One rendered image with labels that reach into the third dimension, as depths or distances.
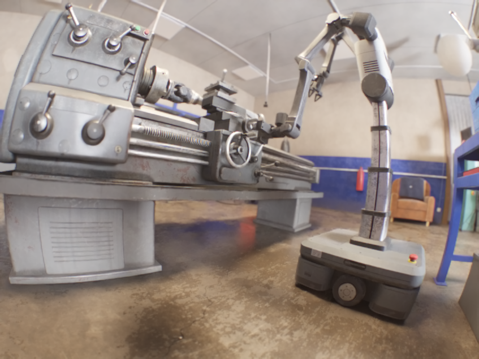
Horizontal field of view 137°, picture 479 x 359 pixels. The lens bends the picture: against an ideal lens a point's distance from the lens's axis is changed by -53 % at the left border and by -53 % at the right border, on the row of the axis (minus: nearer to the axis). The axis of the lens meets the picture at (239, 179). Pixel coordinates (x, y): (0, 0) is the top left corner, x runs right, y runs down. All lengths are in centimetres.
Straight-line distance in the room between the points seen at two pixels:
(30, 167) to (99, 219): 40
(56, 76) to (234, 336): 124
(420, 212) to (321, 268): 351
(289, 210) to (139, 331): 197
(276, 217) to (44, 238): 220
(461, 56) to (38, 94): 451
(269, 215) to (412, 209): 291
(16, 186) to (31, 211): 15
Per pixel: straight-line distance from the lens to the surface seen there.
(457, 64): 413
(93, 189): 83
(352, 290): 97
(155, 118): 109
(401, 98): 554
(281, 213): 237
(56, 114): 85
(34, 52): 111
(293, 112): 98
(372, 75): 119
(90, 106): 85
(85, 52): 107
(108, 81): 103
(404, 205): 425
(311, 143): 554
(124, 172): 103
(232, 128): 118
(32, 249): 102
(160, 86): 129
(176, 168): 115
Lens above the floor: 53
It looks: level
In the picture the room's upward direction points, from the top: 6 degrees clockwise
